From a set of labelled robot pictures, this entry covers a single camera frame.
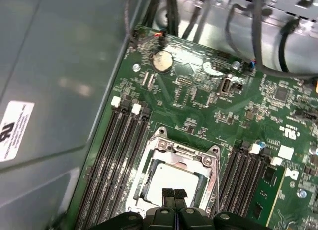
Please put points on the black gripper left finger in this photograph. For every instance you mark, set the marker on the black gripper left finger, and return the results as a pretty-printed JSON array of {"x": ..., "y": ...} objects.
[{"x": 167, "y": 197}]

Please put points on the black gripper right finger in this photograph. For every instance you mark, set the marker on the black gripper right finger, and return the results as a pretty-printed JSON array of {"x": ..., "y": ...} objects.
[{"x": 180, "y": 197}]

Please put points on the black RAM slot white clips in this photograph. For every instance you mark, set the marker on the black RAM slot white clips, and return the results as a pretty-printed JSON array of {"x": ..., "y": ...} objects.
[
  {"x": 275, "y": 161},
  {"x": 240, "y": 185},
  {"x": 98, "y": 165},
  {"x": 121, "y": 165}
]

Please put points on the green RAM stick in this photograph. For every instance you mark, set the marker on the green RAM stick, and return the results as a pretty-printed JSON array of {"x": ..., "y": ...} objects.
[{"x": 268, "y": 190}]

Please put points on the silver metal drive cage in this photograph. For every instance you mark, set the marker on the silver metal drive cage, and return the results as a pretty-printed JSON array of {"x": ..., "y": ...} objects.
[{"x": 285, "y": 1}]

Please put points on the green motherboard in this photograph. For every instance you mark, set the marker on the green motherboard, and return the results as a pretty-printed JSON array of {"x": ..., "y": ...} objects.
[{"x": 198, "y": 110}]

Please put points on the black PC case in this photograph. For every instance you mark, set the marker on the black PC case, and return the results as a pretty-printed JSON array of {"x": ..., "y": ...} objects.
[{"x": 62, "y": 53}]

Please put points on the thin metal locking lever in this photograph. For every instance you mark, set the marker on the thin metal locking lever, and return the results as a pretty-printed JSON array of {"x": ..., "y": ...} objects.
[{"x": 217, "y": 187}]

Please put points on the silver-topped CPU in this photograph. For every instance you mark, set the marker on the silver-topped CPU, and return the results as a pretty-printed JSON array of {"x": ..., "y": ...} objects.
[{"x": 174, "y": 177}]

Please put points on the metal socket cover frame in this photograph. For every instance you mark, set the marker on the metal socket cover frame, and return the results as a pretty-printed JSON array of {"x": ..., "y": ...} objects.
[{"x": 164, "y": 156}]

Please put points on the silver coin battery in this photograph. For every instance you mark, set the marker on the silver coin battery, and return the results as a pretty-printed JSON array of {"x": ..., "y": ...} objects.
[{"x": 162, "y": 61}]

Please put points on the internal USB port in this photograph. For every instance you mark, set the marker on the internal USB port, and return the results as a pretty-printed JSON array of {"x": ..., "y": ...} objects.
[{"x": 224, "y": 86}]

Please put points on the white label sticker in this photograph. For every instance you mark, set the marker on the white label sticker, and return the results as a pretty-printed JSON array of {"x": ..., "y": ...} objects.
[{"x": 17, "y": 130}]

